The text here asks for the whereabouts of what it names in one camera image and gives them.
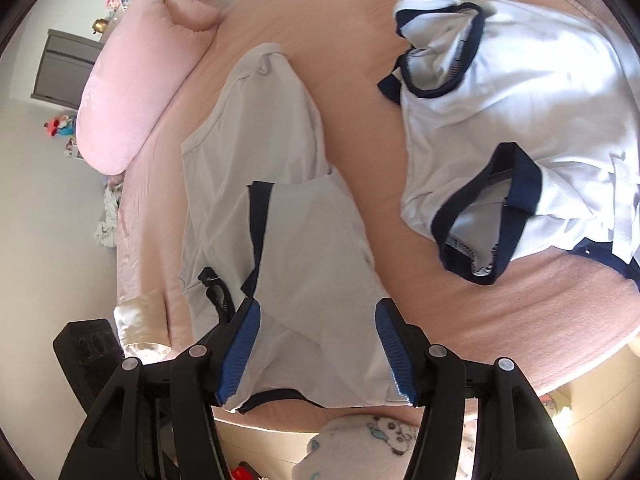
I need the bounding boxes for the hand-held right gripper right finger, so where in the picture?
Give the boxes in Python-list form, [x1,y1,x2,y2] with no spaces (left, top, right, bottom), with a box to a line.
[375,298,566,480]

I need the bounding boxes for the grey door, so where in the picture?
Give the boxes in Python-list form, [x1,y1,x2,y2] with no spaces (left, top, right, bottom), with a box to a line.
[31,29,103,111]

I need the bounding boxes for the bed with pink sheet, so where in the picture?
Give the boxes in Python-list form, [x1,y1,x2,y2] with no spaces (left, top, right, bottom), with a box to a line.
[112,0,640,431]

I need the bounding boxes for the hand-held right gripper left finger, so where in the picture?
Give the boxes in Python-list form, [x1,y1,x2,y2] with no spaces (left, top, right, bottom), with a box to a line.
[60,299,262,480]

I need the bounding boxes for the pink rolled quilt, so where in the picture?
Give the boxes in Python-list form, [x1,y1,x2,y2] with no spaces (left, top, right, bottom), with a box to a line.
[74,0,227,177]

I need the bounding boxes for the white collared shirt navy cuffs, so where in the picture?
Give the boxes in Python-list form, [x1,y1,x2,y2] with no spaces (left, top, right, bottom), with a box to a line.
[179,42,402,414]

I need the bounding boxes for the pile of white clothes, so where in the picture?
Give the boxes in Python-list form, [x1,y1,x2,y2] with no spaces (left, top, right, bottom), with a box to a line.
[92,182,124,249]

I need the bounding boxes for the red plush toy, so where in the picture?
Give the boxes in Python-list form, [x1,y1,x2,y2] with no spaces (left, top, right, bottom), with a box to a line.
[43,114,78,141]

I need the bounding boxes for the cream folded cloth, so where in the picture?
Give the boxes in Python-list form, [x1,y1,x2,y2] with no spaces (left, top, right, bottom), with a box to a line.
[113,289,174,362]

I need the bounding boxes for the white printed fleece pajamas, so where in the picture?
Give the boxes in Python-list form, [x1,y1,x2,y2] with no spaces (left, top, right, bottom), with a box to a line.
[291,414,422,480]

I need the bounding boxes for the white shirt with navy trim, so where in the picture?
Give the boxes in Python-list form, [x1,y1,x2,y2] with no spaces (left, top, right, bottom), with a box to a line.
[376,0,640,287]

